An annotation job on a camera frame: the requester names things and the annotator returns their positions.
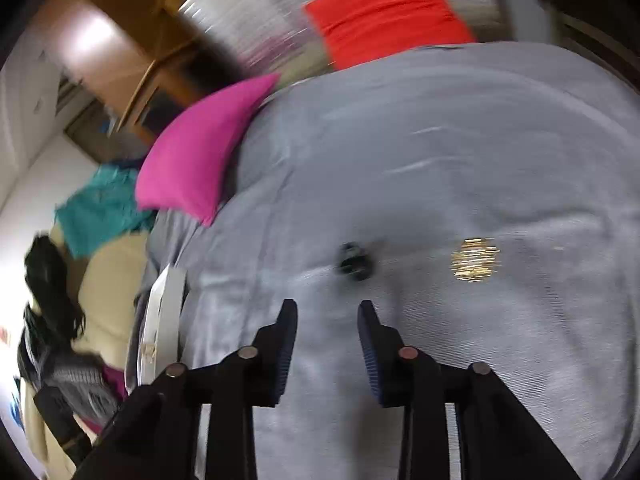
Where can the teal garment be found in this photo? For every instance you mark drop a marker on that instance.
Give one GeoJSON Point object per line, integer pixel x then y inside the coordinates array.
{"type": "Point", "coordinates": [100, 210]}

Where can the silver foil panel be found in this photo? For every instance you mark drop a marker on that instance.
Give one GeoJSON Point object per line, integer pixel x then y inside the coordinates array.
{"type": "Point", "coordinates": [250, 20]}

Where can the red pillow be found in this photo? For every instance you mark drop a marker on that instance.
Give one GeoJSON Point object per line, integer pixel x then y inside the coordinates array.
{"type": "Point", "coordinates": [385, 10]}

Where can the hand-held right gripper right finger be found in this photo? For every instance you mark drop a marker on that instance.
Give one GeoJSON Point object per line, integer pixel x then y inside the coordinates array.
{"type": "Point", "coordinates": [372, 355]}

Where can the beige sofa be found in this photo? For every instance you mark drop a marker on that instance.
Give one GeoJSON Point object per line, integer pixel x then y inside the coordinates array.
{"type": "Point", "coordinates": [115, 285]}

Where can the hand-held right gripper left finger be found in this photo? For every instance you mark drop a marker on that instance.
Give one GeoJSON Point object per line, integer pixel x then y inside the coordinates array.
{"type": "Point", "coordinates": [285, 350]}

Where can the black garment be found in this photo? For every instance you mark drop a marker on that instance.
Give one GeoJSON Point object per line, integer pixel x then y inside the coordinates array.
{"type": "Point", "coordinates": [47, 275]}

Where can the grey jacket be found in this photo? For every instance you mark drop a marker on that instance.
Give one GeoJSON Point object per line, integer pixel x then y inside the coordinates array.
{"type": "Point", "coordinates": [75, 380]}

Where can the magenta garment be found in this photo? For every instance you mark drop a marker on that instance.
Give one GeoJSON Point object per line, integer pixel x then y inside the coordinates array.
{"type": "Point", "coordinates": [116, 380]}

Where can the white box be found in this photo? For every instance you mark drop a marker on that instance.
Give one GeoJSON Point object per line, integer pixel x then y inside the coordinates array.
{"type": "Point", "coordinates": [170, 310]}

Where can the magenta pillow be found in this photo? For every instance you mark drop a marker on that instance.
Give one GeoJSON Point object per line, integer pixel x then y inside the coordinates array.
{"type": "Point", "coordinates": [200, 160]}

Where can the gold brooch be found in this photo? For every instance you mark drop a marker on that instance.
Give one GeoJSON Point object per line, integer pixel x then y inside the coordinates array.
{"type": "Point", "coordinates": [475, 259]}

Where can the grey blanket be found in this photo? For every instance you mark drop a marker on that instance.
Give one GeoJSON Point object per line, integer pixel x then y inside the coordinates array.
{"type": "Point", "coordinates": [450, 160]}

